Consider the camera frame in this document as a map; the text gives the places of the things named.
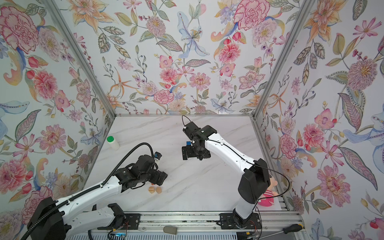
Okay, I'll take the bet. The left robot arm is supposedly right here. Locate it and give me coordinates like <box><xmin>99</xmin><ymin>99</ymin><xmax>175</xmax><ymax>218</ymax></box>
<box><xmin>22</xmin><ymin>152</ymin><xmax>168</xmax><ymax>240</ymax></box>

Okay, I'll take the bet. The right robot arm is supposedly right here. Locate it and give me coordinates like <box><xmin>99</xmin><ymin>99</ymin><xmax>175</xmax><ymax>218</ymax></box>
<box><xmin>182</xmin><ymin>122</ymin><xmax>271</xmax><ymax>229</ymax></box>

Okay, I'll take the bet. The white bottle green cap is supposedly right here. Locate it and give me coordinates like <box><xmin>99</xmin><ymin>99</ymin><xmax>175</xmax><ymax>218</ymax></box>
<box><xmin>107</xmin><ymin>136</ymin><xmax>120</xmax><ymax>151</ymax></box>

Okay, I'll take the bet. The grey oval tag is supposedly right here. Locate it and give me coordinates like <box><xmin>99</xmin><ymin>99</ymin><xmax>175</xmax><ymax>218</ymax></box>
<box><xmin>163</xmin><ymin>226</ymin><xmax>178</xmax><ymax>235</ymax></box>

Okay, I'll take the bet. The pink plush doll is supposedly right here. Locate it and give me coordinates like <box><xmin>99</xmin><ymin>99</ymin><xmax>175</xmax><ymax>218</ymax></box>
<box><xmin>258</xmin><ymin>176</ymin><xmax>278</xmax><ymax>208</ymax></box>

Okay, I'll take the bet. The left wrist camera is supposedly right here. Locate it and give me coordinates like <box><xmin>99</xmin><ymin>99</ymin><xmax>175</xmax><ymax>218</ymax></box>
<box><xmin>154</xmin><ymin>152</ymin><xmax>162</xmax><ymax>161</ymax></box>

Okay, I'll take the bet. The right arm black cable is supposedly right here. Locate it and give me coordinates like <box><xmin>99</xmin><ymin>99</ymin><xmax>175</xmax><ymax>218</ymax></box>
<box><xmin>181</xmin><ymin>114</ymin><xmax>291</xmax><ymax>238</ymax></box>

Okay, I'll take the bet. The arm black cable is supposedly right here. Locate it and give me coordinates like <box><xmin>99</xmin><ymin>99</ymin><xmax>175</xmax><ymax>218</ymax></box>
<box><xmin>20</xmin><ymin>142</ymin><xmax>155</xmax><ymax>240</ymax></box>
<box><xmin>181</xmin><ymin>114</ymin><xmax>291</xmax><ymax>238</ymax></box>

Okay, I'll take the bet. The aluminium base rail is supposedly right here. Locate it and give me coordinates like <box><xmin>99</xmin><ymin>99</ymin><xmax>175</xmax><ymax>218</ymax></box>
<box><xmin>125</xmin><ymin>211</ymin><xmax>304</xmax><ymax>233</ymax></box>

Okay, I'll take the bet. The black handled screwdriver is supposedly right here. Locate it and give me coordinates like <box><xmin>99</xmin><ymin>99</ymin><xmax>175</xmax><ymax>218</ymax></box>
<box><xmin>258</xmin><ymin>224</ymin><xmax>304</xmax><ymax>240</ymax></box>

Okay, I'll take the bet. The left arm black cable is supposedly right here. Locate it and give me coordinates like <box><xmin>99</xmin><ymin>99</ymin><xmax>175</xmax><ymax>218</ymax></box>
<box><xmin>20</xmin><ymin>142</ymin><xmax>155</xmax><ymax>240</ymax></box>

